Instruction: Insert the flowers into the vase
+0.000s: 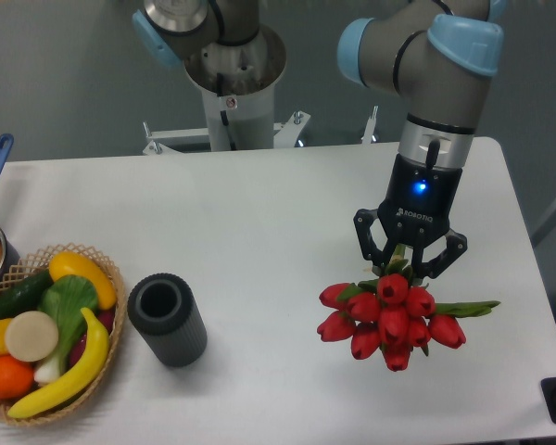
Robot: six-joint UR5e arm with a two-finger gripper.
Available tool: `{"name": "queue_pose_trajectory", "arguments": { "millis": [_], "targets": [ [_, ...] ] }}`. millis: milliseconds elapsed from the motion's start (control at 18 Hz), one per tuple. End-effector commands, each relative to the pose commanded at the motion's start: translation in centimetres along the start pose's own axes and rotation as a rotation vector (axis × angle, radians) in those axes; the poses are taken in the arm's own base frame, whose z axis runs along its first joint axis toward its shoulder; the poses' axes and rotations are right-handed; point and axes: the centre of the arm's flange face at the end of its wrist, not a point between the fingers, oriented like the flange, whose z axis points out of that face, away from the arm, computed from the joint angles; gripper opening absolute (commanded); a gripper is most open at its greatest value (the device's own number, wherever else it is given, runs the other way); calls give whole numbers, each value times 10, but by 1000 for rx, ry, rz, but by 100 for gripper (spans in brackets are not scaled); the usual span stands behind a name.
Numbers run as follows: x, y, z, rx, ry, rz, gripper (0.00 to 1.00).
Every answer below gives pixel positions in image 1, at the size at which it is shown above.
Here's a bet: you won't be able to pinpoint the orange fruit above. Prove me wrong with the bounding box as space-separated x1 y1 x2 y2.
0 355 34 400

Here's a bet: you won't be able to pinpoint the woven wicker basket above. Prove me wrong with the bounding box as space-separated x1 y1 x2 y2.
0 243 127 426

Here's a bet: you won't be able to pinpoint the beige round disc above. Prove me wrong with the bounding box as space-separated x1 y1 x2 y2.
5 311 59 362

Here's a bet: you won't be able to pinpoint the dark grey ribbed vase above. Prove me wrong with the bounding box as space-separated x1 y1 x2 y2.
127 273 208 367

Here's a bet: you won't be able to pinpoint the green bok choy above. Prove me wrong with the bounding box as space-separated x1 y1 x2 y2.
34 274 98 386

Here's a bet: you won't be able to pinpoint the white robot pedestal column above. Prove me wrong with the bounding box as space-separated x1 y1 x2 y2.
184 24 286 151

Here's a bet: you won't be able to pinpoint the yellow banana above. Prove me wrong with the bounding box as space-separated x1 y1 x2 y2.
6 308 109 419

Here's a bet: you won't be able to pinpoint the green cucumber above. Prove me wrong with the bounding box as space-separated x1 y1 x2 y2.
0 270 53 320

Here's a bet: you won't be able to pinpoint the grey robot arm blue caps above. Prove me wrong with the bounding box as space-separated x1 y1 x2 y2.
132 1 505 280

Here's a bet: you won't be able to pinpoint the red tulip bouquet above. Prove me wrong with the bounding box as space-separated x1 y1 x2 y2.
316 246 499 372

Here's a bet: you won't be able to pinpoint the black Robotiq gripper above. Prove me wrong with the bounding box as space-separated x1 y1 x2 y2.
353 155 467 279

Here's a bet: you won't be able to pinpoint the white metal base frame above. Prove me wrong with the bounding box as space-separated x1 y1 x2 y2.
142 105 380 156

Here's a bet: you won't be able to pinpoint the red radish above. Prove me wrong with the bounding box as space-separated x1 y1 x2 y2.
68 308 116 368

